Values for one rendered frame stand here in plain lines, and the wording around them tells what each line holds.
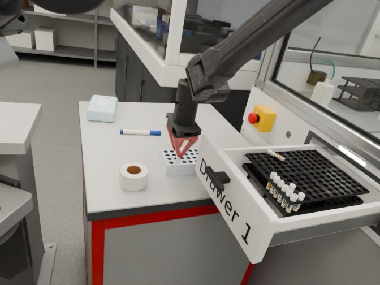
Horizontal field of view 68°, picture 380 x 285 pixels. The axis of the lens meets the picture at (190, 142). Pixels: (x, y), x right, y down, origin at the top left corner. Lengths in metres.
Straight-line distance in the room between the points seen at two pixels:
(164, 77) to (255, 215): 0.92
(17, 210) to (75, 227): 1.42
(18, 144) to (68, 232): 0.84
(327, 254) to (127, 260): 0.54
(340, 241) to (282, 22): 0.58
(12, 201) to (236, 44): 0.42
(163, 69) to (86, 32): 3.45
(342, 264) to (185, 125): 0.53
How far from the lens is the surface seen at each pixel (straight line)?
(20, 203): 0.29
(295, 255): 1.00
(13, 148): 0.95
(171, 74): 1.31
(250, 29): 0.53
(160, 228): 0.79
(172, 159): 0.80
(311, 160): 0.77
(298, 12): 0.50
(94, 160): 0.84
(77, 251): 1.60
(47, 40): 4.34
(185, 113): 0.69
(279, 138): 0.97
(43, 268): 1.54
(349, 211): 0.66
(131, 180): 0.71
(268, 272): 1.14
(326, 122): 0.83
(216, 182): 0.55
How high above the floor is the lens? 1.23
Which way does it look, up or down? 29 degrees down
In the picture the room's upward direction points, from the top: 11 degrees clockwise
